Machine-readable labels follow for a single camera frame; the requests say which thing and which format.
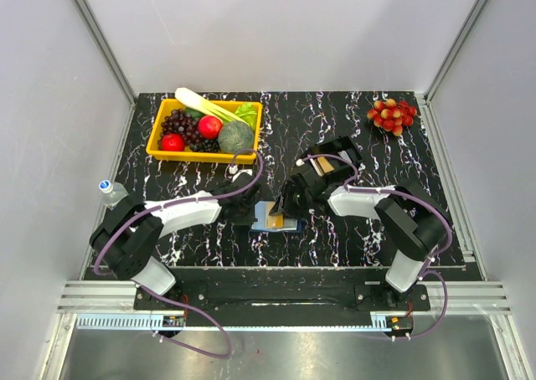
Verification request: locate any red apple lower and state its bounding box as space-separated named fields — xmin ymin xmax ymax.
xmin=160 ymin=133 xmax=186 ymax=152

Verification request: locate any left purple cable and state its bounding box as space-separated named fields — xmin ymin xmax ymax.
xmin=92 ymin=148 xmax=264 ymax=358

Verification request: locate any clear water bottle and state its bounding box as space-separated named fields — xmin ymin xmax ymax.
xmin=99 ymin=180 xmax=129 ymax=209

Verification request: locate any gold cards stack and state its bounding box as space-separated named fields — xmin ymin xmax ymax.
xmin=315 ymin=157 xmax=336 ymax=176

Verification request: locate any red apple upper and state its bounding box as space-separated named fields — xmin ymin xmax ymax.
xmin=198 ymin=116 xmax=223 ymax=140

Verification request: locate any dark blue grape bunch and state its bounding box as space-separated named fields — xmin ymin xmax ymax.
xmin=188 ymin=138 xmax=220 ymax=153

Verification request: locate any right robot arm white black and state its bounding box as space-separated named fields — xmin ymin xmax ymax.
xmin=270 ymin=163 xmax=453 ymax=310

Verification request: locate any green lettuce leaf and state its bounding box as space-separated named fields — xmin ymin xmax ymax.
xmin=234 ymin=102 xmax=258 ymax=131

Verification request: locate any red apple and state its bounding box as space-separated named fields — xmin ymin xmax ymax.
xmin=198 ymin=116 xmax=223 ymax=140
xmin=160 ymin=133 xmax=186 ymax=152

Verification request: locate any blue card holder wallet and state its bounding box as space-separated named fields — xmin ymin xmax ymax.
xmin=250 ymin=201 xmax=302 ymax=233

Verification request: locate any green cantaloupe melon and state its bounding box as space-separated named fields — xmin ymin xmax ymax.
xmin=218 ymin=121 xmax=255 ymax=154

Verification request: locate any black card tray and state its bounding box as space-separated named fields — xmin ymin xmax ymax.
xmin=300 ymin=136 xmax=363 ymax=182

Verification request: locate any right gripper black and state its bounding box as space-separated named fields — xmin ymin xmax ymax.
xmin=270 ymin=180 xmax=312 ymax=222

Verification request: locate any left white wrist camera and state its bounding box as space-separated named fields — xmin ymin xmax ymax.
xmin=226 ymin=165 xmax=253 ymax=181

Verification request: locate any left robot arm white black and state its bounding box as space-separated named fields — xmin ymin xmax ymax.
xmin=90 ymin=170 xmax=260 ymax=309

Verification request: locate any red lychee bunch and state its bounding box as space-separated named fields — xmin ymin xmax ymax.
xmin=366 ymin=99 xmax=418 ymax=136

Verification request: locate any yellow plastic bin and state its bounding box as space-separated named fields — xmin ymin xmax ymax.
xmin=146 ymin=99 xmax=263 ymax=165

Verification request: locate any green avocado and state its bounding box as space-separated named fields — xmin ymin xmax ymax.
xmin=184 ymin=108 xmax=204 ymax=119

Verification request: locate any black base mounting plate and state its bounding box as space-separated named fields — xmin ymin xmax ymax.
xmin=133 ymin=266 xmax=432 ymax=329

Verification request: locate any gold credit card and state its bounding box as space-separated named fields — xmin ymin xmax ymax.
xmin=265 ymin=202 xmax=285 ymax=229

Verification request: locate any purple grape bunch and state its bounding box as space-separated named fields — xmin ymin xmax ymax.
xmin=160 ymin=109 xmax=201 ymax=145

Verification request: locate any white daikon radish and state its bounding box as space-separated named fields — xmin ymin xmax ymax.
xmin=174 ymin=87 xmax=241 ymax=123

